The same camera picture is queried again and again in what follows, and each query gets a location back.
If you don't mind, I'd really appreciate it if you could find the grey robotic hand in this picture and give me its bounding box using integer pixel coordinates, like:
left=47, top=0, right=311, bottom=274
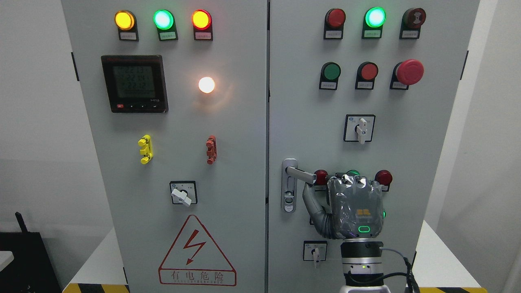
left=302, top=173, right=384, bottom=239

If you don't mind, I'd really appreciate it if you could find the silver door latch handle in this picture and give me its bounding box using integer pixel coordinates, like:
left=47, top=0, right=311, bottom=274
left=281, top=158, right=317, bottom=213

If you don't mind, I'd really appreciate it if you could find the grey cabinet door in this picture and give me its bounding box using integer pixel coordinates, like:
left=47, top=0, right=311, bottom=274
left=267, top=0, right=479, bottom=293
left=62, top=0, right=268, bottom=293

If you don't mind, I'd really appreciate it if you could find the green lit indicator middle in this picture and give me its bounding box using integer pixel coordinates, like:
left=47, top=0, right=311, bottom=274
left=346, top=169, right=360, bottom=176

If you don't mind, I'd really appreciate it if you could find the dark red indicator middle right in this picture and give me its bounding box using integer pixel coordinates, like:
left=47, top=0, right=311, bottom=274
left=374, top=169, right=393, bottom=192

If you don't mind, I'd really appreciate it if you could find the dark red indicator middle left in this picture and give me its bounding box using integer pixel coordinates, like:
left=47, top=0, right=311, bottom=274
left=313, top=169, right=328, bottom=192

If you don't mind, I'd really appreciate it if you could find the red push button upper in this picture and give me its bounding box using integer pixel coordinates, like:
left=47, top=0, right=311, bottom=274
left=355, top=61, right=379, bottom=90

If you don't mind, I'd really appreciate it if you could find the green push button upper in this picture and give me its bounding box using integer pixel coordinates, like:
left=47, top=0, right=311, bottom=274
left=319, top=62, right=341, bottom=90

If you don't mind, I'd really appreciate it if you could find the red emergency stop mushroom button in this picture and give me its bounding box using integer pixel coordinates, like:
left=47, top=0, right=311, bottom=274
left=390, top=59, right=424, bottom=90

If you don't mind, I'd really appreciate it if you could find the red terminal connector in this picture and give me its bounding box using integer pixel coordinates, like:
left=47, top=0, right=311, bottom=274
left=206, top=135, right=217, bottom=165

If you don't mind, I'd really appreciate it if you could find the red electric hazard warning sticker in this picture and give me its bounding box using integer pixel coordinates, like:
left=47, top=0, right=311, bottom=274
left=158, top=214, right=237, bottom=286

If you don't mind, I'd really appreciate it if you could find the dark red indicator top row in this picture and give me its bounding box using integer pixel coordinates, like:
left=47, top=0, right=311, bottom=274
left=323, top=8, right=346, bottom=39

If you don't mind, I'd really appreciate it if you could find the white glowing indicator light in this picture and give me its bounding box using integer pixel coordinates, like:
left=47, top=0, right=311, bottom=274
left=198, top=77, right=216, bottom=94

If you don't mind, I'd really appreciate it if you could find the green lit indicator top right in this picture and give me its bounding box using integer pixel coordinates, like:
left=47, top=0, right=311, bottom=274
left=361, top=6, right=387, bottom=39

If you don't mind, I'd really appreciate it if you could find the dark red buzzer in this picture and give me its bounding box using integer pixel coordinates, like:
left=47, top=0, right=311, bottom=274
left=399, top=8, right=426, bottom=39

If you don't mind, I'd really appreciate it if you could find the yellow terminal connector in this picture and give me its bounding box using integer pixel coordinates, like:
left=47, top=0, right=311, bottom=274
left=138, top=135, right=154, bottom=165

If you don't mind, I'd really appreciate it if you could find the red-orange indicator light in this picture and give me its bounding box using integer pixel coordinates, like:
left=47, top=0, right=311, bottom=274
left=192, top=9, right=213, bottom=41

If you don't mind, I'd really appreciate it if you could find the black digital power meter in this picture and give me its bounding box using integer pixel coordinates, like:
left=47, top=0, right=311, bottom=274
left=101, top=55, right=168, bottom=113

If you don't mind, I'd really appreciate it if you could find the green indicator light top left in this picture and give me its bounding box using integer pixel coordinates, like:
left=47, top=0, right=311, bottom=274
left=153, top=9, right=178, bottom=41

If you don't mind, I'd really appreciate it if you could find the yellow indicator light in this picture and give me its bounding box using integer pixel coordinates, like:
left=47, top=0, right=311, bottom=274
left=115, top=10, right=138, bottom=42

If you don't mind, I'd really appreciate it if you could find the black box with antenna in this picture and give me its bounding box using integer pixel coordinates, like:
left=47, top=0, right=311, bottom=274
left=0, top=212, right=61, bottom=293

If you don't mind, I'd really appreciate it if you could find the white rotary switch lower right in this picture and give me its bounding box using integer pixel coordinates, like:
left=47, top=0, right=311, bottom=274
left=302, top=241, right=328, bottom=269

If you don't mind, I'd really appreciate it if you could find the white rotary switch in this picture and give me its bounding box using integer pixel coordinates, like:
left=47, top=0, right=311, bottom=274
left=302, top=241, right=328, bottom=269
left=344, top=114, right=376, bottom=144

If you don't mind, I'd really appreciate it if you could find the white rotary switch upper right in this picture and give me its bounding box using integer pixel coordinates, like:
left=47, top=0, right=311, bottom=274
left=344, top=114, right=376, bottom=144

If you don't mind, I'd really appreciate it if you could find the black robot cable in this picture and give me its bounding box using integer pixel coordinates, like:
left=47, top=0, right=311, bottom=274
left=346, top=246, right=420, bottom=293

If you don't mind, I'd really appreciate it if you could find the white rotary switch left door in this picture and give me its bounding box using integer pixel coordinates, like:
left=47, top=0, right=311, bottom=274
left=169, top=181, right=198, bottom=207

